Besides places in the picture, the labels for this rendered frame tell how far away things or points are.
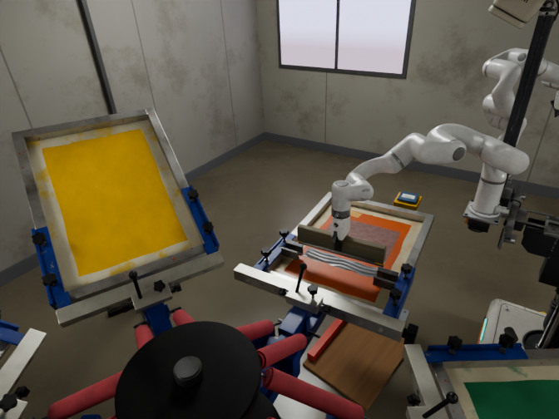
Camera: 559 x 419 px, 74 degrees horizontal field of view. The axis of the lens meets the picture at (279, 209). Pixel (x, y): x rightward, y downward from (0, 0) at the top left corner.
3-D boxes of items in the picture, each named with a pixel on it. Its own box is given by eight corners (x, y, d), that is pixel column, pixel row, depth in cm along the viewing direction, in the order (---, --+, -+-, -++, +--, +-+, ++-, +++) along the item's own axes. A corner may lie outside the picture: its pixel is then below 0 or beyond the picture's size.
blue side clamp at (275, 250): (287, 242, 185) (287, 230, 181) (296, 244, 182) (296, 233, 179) (254, 278, 163) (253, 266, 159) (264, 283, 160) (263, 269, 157)
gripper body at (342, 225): (344, 219, 142) (343, 243, 148) (354, 206, 150) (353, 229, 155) (326, 214, 146) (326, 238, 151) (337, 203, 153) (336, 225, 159)
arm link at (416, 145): (448, 140, 147) (473, 155, 135) (404, 174, 151) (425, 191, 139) (432, 110, 139) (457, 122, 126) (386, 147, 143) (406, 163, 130)
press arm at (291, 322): (300, 304, 142) (300, 295, 139) (315, 310, 139) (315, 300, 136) (278, 337, 129) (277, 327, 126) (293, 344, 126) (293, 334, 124)
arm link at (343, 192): (365, 174, 146) (376, 184, 138) (363, 197, 152) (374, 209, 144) (328, 179, 144) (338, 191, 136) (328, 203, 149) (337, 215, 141)
